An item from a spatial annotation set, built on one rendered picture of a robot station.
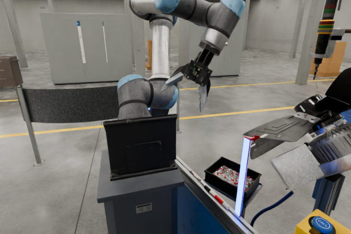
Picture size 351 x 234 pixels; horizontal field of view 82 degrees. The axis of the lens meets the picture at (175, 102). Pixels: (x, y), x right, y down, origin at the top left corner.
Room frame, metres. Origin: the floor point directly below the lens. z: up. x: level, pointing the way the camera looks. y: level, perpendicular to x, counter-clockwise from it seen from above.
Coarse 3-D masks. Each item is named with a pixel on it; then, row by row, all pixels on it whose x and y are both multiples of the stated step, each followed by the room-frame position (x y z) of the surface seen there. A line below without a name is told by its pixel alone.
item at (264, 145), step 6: (258, 138) 0.96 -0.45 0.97; (252, 144) 0.96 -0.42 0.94; (258, 144) 0.92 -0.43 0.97; (264, 144) 0.88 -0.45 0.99; (270, 144) 0.86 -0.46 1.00; (276, 144) 0.83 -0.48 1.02; (252, 150) 0.90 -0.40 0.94; (258, 150) 0.87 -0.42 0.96; (264, 150) 0.85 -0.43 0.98; (252, 156) 0.86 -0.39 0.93; (258, 156) 0.84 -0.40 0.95
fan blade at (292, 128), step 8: (280, 120) 0.75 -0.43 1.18; (288, 120) 0.74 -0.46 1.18; (296, 120) 0.73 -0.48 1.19; (304, 120) 0.73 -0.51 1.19; (256, 128) 0.74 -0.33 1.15; (264, 128) 0.71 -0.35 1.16; (272, 128) 0.69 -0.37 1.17; (280, 128) 0.68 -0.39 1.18; (288, 128) 0.67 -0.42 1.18; (296, 128) 0.67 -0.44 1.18; (304, 128) 0.66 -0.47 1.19; (272, 136) 0.63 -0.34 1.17; (288, 136) 0.61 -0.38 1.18; (296, 136) 0.60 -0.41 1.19
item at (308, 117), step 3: (294, 114) 0.79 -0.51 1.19; (300, 114) 0.79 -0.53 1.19; (303, 114) 0.79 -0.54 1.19; (300, 117) 0.77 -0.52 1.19; (303, 117) 0.76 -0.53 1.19; (306, 117) 0.76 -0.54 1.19; (309, 117) 0.76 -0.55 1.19; (312, 117) 0.76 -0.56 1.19; (315, 117) 0.75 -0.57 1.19; (309, 120) 0.74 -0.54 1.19; (312, 120) 0.73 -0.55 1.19; (315, 120) 0.73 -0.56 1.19; (318, 120) 0.73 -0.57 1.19
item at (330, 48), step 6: (336, 30) 0.74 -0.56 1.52; (342, 30) 0.73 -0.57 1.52; (330, 36) 0.75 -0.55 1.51; (336, 36) 0.73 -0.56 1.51; (342, 36) 0.73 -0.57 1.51; (330, 42) 0.74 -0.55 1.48; (330, 48) 0.74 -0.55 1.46; (312, 54) 0.75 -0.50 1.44; (318, 54) 0.74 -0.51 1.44; (324, 54) 0.73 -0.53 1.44; (330, 54) 0.73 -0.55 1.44
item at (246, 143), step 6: (246, 138) 0.58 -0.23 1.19; (246, 144) 0.58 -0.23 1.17; (246, 150) 0.58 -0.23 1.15; (246, 156) 0.57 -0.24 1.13; (246, 162) 0.57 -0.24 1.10; (240, 168) 0.59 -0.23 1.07; (240, 174) 0.59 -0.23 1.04; (240, 180) 0.58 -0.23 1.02; (240, 186) 0.58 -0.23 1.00; (240, 192) 0.58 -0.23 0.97; (240, 198) 0.57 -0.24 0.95; (240, 204) 0.57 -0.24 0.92
